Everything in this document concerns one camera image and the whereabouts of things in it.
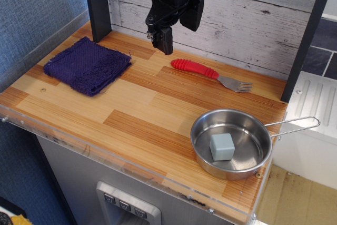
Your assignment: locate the yellow object at corner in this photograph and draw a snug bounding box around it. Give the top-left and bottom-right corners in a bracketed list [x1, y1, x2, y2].
[11, 215, 33, 225]

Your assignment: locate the red handled metal fork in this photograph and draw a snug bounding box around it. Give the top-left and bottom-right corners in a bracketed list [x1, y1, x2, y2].
[171, 59, 253, 93]

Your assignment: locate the clear acrylic table edge guard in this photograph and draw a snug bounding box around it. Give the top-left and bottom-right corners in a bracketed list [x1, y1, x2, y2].
[1, 106, 259, 224]

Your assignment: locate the light blue cube block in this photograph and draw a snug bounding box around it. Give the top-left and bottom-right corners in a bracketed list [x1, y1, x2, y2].
[210, 133, 235, 161]

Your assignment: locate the black right vertical post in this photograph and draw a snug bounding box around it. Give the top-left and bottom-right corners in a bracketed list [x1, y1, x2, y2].
[281, 0, 328, 103]

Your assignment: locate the purple folded cloth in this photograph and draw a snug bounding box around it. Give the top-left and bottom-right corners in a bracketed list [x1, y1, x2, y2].
[43, 37, 131, 97]

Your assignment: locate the silver metal pan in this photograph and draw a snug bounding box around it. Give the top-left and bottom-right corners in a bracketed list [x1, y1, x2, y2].
[190, 108, 321, 181]

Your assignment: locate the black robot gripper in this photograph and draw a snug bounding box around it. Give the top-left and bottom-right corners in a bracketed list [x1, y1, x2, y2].
[146, 0, 204, 55]

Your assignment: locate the silver button control panel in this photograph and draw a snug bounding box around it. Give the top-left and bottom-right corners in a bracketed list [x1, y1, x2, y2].
[96, 181, 162, 224]

